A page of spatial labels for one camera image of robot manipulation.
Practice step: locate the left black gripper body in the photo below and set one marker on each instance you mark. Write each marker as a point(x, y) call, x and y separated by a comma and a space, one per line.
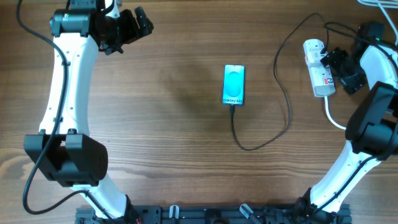
point(120, 31)

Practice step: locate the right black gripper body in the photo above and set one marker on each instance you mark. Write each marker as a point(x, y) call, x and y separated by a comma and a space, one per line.
point(339, 62)

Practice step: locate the blue Galaxy smartphone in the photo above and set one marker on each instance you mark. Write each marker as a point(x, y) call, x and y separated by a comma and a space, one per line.
point(233, 85)

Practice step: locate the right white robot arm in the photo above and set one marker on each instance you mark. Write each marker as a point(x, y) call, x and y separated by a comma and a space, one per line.
point(370, 138)

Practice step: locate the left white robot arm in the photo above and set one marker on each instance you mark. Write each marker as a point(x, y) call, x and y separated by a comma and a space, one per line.
point(63, 149)

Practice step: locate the white charger plug adapter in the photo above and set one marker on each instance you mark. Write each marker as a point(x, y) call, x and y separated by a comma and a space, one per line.
point(313, 58)

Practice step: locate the white power strip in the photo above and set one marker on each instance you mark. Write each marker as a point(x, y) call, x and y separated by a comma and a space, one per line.
point(321, 77)

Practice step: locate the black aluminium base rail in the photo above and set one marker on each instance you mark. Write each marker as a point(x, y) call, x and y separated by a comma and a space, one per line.
point(264, 214)

